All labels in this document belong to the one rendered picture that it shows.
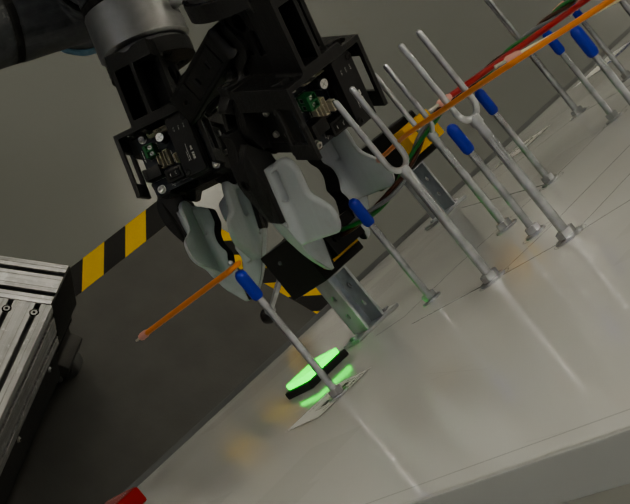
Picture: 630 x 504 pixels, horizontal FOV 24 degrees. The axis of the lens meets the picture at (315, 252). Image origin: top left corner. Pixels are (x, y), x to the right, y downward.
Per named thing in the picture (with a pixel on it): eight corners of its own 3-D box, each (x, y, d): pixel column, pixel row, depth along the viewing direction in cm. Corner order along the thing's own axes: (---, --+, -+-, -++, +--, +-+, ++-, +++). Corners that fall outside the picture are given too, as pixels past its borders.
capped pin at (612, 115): (625, 110, 111) (555, 22, 110) (613, 121, 110) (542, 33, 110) (615, 116, 112) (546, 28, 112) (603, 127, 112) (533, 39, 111)
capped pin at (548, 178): (556, 179, 105) (481, 86, 104) (540, 191, 106) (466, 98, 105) (560, 173, 106) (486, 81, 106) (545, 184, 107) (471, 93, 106)
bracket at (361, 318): (384, 313, 108) (341, 261, 108) (399, 304, 106) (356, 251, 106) (344, 350, 106) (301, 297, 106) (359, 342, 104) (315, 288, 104)
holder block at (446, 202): (411, 232, 148) (350, 156, 148) (477, 189, 138) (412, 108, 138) (384, 257, 146) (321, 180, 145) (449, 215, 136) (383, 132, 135)
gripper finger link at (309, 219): (347, 292, 96) (304, 165, 93) (290, 286, 101) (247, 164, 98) (378, 271, 98) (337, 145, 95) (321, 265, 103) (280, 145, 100)
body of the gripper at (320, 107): (320, 172, 92) (240, 2, 87) (237, 170, 99) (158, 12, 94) (395, 110, 96) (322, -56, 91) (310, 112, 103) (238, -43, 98)
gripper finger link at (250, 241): (232, 299, 111) (187, 188, 112) (256, 298, 116) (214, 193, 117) (268, 283, 110) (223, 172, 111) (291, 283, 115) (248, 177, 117)
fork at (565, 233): (569, 242, 79) (405, 38, 78) (550, 252, 81) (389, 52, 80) (589, 222, 80) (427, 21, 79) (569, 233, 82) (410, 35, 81)
